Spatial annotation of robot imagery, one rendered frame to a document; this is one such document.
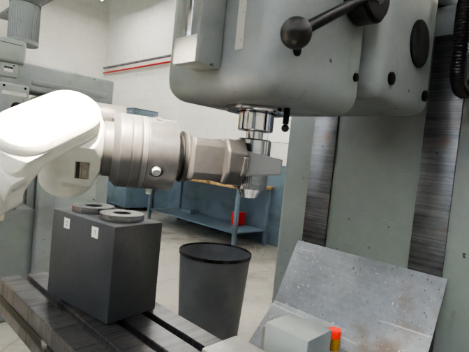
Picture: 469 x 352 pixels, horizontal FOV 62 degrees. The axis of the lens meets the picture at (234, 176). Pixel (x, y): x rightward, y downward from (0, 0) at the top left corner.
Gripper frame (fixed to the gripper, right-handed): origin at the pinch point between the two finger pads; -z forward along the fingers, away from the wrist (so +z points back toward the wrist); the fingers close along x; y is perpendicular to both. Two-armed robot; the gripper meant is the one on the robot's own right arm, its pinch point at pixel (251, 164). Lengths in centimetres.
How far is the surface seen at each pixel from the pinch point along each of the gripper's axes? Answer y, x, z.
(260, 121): -5.6, -2.4, 0.4
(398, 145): -6.5, 11.6, -35.3
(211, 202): 78, 595, -186
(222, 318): 96, 168, -64
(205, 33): -13.6, -6.8, 10.1
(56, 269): 27, 41, 25
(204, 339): 32.9, 17.6, -1.9
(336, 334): 19.6, -9.8, -9.5
